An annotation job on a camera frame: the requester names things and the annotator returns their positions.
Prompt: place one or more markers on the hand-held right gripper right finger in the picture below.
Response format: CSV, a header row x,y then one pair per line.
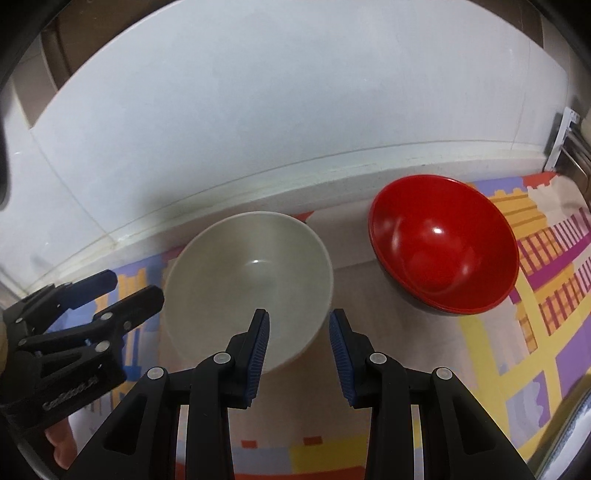
x,y
341,353

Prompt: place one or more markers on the red and black bowl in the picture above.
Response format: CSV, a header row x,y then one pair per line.
x,y
438,244

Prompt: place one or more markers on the white bowl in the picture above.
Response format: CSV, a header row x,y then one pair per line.
x,y
249,277

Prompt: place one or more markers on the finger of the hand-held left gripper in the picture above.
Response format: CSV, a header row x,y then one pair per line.
x,y
87,284
131,309

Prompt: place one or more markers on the person's left hand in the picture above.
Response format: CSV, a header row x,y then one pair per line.
x,y
60,441

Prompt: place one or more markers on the colourful patterned mat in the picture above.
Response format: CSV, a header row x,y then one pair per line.
x,y
545,300

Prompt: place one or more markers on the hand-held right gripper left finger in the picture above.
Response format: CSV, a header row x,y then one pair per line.
x,y
257,353

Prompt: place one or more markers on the steel dish rack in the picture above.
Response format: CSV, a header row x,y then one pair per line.
x,y
572,143

